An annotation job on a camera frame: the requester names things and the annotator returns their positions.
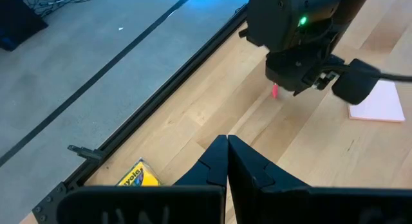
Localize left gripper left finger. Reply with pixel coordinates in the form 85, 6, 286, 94
57, 135, 229, 224

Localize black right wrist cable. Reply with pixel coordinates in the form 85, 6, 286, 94
321, 65, 412, 83

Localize pink sticky note pad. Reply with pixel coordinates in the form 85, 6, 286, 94
348, 79, 406, 124

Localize dark blue floor object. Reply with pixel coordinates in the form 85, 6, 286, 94
0, 0, 50, 53

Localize small black frame bracket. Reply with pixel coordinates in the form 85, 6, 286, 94
66, 144, 104, 163

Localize yellow green crayon box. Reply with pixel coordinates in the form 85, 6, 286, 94
116, 157, 162, 187

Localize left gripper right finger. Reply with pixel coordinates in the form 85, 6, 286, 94
227, 135, 412, 224

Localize black aluminium table frame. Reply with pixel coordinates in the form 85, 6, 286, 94
31, 3, 249, 224

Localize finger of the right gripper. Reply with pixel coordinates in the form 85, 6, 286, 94
265, 52, 307, 97
303, 54, 346, 90

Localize tangled floor cables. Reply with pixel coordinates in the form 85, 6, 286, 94
15, 0, 104, 18

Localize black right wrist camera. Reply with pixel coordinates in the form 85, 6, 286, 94
331, 58, 381, 106

